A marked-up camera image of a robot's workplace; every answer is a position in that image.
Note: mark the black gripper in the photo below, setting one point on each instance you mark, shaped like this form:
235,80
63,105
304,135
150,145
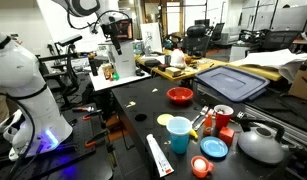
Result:
110,31

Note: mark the blue plastic cup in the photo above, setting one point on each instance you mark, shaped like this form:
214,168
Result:
179,128

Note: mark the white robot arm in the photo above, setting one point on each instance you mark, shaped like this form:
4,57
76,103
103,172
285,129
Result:
44,128

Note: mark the red plastic cup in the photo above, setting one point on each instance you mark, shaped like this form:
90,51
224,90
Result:
223,114

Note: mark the computer monitor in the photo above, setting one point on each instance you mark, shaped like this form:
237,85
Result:
123,29

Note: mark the white whiteboard sketch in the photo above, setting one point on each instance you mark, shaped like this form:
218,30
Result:
151,36

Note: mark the black office chair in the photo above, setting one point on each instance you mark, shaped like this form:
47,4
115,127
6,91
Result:
196,42

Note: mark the red bowl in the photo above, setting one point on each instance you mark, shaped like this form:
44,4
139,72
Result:
180,94

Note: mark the orange clamp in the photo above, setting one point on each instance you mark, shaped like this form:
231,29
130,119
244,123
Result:
99,137

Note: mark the silver fork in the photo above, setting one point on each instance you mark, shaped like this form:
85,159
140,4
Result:
203,112

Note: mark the silver spoon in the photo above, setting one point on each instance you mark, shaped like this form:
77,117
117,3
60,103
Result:
203,120

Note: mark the toy banana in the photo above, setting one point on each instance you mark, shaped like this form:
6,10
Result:
193,133

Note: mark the orange sauce bottle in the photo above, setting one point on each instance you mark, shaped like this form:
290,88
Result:
208,124

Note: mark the blue bin lid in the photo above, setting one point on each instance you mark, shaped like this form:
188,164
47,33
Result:
235,84

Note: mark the white toothpaste tube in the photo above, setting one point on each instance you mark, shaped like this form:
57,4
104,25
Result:
163,165

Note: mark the red cube block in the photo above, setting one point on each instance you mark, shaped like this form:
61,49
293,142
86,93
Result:
226,135

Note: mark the orange mug with egg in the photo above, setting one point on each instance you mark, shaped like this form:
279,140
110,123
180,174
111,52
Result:
201,166

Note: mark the grey kettle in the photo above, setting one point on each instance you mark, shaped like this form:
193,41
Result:
261,144

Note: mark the white papers pile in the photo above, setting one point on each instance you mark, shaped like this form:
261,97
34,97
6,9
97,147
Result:
286,62

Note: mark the cardboard box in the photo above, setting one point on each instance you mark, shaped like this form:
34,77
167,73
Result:
299,86

